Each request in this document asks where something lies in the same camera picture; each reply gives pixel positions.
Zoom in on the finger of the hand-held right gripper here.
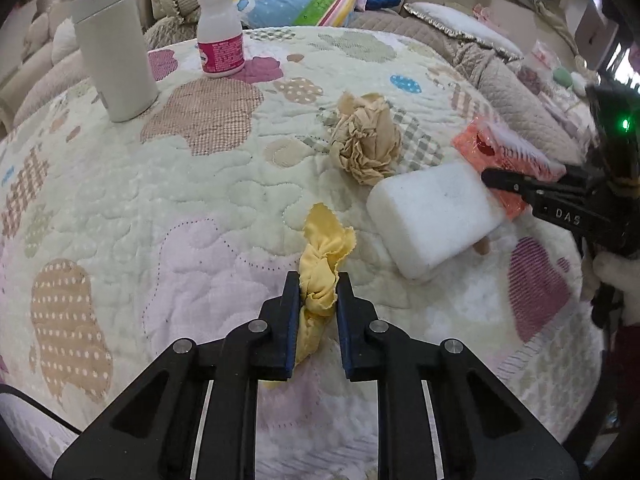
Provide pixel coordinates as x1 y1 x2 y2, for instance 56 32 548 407
481 167 547 207

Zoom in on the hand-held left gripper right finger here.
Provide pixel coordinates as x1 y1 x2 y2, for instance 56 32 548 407
336 271 581 480

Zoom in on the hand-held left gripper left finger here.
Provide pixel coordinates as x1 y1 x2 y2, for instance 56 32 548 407
52 270 301 480

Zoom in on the yellow cloth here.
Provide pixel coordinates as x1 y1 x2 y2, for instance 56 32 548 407
265 203 357 391

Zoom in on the white sponge block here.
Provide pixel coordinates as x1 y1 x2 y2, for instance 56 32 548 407
366 162 503 281

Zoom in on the person's right forearm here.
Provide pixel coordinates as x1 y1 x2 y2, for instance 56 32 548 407
582 252 640 323

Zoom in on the orange plastic packet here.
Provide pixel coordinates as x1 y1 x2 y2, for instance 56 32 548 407
452 116 568 220

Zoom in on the beige tufted sofa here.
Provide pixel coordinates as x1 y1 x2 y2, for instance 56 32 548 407
0 0 601 161

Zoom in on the white plush toy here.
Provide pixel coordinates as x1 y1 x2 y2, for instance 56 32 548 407
571 71 599 94

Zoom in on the crumpled beige paper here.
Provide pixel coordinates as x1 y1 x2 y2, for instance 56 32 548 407
327 92 403 186

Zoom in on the white cushion with gold trim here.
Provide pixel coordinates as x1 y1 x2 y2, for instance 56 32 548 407
404 1 525 63

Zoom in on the colourful striped pillow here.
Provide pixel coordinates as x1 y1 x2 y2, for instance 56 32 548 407
235 0 368 30

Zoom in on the white pill bottle pink label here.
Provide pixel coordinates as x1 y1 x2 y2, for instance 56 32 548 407
196 0 246 78

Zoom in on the white thermos flask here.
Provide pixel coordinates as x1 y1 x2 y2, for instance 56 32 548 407
67 0 160 123

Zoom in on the black cable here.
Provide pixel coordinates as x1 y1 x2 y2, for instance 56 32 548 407
0 384 83 433

